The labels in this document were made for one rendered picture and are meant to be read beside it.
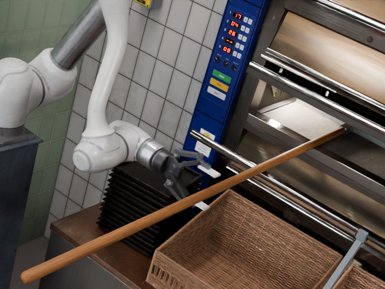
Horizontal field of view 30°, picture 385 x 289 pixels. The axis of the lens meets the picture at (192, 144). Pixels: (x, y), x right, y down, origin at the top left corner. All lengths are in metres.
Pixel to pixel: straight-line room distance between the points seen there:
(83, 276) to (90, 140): 0.89
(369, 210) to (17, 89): 1.36
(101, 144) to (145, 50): 1.05
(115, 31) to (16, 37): 0.88
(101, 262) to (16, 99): 0.74
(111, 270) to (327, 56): 1.15
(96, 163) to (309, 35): 1.01
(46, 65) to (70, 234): 0.72
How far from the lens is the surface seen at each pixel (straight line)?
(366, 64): 2.68
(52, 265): 1.74
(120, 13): 2.26
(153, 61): 3.16
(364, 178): 2.75
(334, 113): 2.58
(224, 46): 2.90
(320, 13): 2.72
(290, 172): 2.89
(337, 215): 2.41
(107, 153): 2.21
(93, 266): 2.90
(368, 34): 2.65
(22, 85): 2.53
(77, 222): 3.02
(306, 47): 2.76
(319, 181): 2.85
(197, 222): 2.89
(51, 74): 2.63
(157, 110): 3.18
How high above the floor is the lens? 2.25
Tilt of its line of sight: 25 degrees down
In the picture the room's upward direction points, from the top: 17 degrees clockwise
